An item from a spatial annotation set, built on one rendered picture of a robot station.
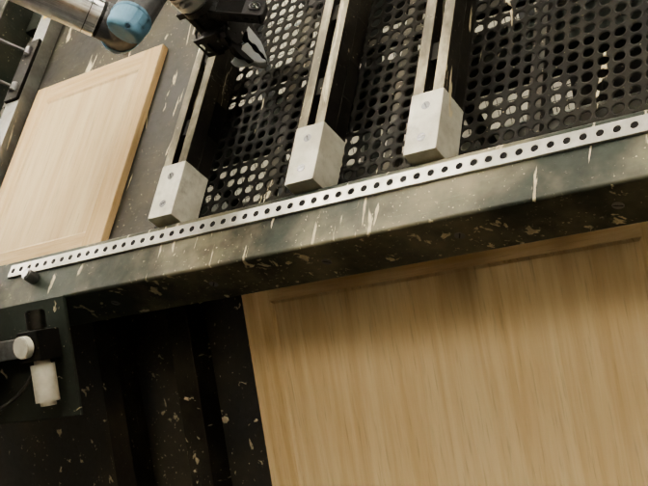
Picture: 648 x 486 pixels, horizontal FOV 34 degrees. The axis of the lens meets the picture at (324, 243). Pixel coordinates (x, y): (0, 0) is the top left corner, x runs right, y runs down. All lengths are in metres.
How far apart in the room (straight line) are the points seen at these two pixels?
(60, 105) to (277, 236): 1.01
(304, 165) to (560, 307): 0.50
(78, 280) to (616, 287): 1.03
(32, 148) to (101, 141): 0.27
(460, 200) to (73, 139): 1.17
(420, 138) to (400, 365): 0.47
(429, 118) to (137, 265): 0.65
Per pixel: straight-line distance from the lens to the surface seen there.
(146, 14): 1.97
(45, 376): 2.13
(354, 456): 2.05
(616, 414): 1.81
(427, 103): 1.75
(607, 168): 1.53
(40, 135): 2.65
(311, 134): 1.86
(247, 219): 1.87
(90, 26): 2.09
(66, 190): 2.42
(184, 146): 2.09
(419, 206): 1.65
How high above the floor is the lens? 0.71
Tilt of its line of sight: 3 degrees up
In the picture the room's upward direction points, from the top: 10 degrees counter-clockwise
